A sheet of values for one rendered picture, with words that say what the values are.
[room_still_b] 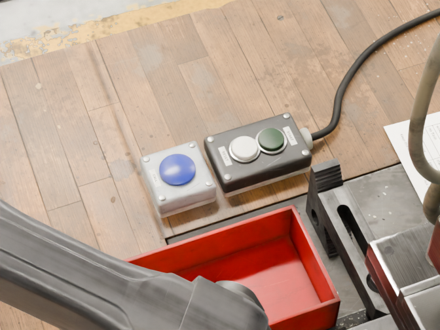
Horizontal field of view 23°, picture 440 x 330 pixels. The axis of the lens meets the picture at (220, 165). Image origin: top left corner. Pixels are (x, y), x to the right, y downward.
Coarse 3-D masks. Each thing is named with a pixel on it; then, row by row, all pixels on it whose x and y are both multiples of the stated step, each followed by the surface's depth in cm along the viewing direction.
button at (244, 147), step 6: (240, 138) 119; (246, 138) 119; (252, 138) 119; (234, 144) 118; (240, 144) 118; (246, 144) 118; (252, 144) 118; (234, 150) 118; (240, 150) 118; (246, 150) 118; (252, 150) 118; (240, 156) 118; (246, 156) 117; (252, 156) 118
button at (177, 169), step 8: (168, 160) 117; (176, 160) 117; (184, 160) 117; (192, 160) 117; (160, 168) 117; (168, 168) 117; (176, 168) 117; (184, 168) 117; (192, 168) 117; (160, 176) 117; (168, 176) 116; (176, 176) 116; (184, 176) 116; (192, 176) 116; (176, 184) 116; (184, 184) 116
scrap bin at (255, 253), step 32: (256, 224) 111; (288, 224) 114; (160, 256) 109; (192, 256) 112; (224, 256) 114; (256, 256) 114; (288, 256) 114; (256, 288) 112; (288, 288) 112; (320, 288) 110; (288, 320) 104; (320, 320) 107
